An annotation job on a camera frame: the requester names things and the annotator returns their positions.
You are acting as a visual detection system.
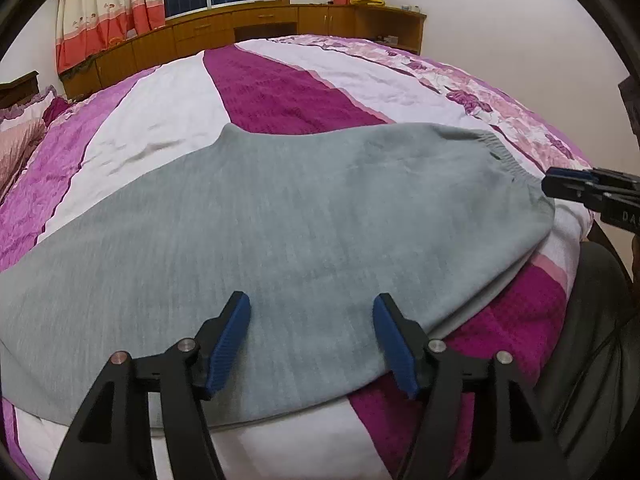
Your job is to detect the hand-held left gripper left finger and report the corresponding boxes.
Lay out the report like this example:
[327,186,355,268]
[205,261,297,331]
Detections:
[47,290,252,480]

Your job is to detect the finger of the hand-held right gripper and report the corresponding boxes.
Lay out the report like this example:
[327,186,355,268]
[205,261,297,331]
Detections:
[545,167,640,191]
[542,180,640,211]

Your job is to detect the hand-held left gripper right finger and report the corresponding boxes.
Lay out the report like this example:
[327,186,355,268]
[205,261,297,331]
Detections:
[372,292,566,480]

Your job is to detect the grey pants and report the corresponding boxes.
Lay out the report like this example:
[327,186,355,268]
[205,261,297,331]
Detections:
[0,122,557,431]

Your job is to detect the dark object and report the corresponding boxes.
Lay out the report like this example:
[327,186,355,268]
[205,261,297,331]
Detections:
[618,77,640,136]

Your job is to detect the pink floral bedsheet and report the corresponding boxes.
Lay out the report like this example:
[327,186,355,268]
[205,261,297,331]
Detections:
[267,34,596,171]

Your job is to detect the purple white striped blanket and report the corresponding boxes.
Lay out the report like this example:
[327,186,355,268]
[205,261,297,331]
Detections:
[0,40,601,480]

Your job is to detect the pink satin pillow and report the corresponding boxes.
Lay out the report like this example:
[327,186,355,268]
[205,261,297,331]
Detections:
[0,120,48,201]

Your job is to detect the purple frilled pillow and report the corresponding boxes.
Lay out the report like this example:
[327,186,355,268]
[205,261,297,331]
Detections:
[0,87,71,126]

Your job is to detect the wooden cabinet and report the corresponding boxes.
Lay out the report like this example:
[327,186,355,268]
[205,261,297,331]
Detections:
[62,2,427,101]

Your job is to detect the wooden headboard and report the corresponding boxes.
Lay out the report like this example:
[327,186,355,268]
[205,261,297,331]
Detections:
[0,71,41,111]

